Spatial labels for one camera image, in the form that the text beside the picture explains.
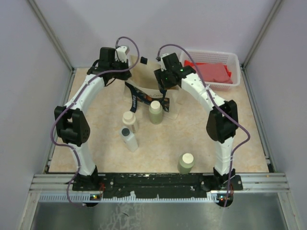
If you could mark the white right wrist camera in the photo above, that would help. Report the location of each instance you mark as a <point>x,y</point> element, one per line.
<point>162,60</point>

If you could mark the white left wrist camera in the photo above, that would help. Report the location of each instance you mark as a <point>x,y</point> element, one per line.
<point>121,54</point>

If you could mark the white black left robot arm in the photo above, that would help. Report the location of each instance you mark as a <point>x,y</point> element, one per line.
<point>71,124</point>

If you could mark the beige bottle cream cap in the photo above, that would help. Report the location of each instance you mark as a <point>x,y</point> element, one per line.
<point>130,121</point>

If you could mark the white bottle dark cap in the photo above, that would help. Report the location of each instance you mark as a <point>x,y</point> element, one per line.
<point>128,138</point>

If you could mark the green bottle beige cap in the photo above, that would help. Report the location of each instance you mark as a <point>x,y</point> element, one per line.
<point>155,112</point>

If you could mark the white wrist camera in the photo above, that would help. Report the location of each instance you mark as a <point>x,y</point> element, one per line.
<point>162,60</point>
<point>121,54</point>

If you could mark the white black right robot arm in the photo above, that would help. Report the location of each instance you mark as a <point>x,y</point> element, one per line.
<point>219,128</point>

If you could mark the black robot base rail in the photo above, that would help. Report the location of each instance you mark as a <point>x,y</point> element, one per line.
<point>150,185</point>

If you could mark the red cloth in basket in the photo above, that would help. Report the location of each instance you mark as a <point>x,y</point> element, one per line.
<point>215,72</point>

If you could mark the beige canvas tote bag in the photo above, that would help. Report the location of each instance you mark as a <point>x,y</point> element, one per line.
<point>142,88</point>

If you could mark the white plastic mesh basket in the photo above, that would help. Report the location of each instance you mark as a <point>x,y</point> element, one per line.
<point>229,60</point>

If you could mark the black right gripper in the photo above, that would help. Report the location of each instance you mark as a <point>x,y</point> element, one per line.
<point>162,84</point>

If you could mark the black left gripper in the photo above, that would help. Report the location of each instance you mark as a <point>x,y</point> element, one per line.
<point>126,75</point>

